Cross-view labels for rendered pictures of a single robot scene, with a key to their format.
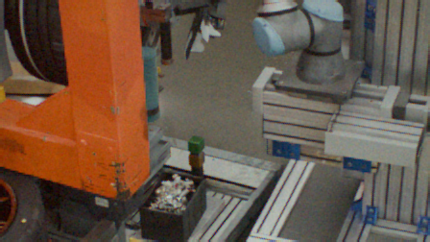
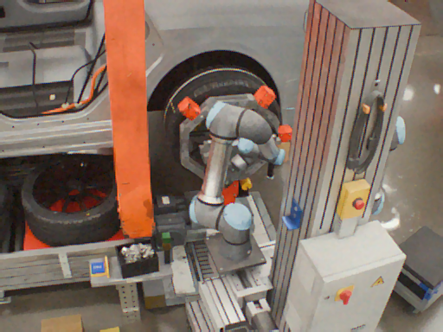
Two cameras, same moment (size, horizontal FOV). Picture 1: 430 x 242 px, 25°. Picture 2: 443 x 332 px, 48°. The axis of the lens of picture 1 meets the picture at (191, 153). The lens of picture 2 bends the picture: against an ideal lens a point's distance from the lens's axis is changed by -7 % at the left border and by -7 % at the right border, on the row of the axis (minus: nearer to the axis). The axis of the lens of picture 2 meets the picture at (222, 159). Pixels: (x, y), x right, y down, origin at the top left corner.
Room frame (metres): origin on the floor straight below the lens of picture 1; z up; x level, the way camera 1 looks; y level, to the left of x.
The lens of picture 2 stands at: (1.37, -1.52, 2.58)
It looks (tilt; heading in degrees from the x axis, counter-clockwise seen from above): 38 degrees down; 46
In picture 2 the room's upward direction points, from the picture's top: 3 degrees clockwise
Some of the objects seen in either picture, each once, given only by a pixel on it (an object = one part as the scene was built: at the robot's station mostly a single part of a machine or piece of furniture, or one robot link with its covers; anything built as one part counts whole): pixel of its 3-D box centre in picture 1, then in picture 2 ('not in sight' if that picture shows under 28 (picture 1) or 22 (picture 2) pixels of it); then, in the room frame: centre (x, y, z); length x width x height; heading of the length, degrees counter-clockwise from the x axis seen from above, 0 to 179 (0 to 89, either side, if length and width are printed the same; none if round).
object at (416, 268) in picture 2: not in sight; (421, 271); (3.73, -0.91, 0.17); 0.43 x 0.36 x 0.34; 176
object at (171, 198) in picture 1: (174, 205); (137, 258); (2.33, 0.06, 0.51); 0.20 x 0.14 x 0.13; 158
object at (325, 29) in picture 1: (320, 22); (235, 221); (2.55, -0.39, 0.98); 0.13 x 0.12 x 0.14; 113
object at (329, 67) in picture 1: (321, 58); (235, 241); (2.55, -0.40, 0.87); 0.15 x 0.15 x 0.10
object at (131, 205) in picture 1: (83, 196); (166, 222); (2.77, 0.38, 0.26); 0.42 x 0.18 x 0.35; 61
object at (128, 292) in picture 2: not in sight; (128, 295); (2.26, 0.09, 0.21); 0.10 x 0.10 x 0.42; 61
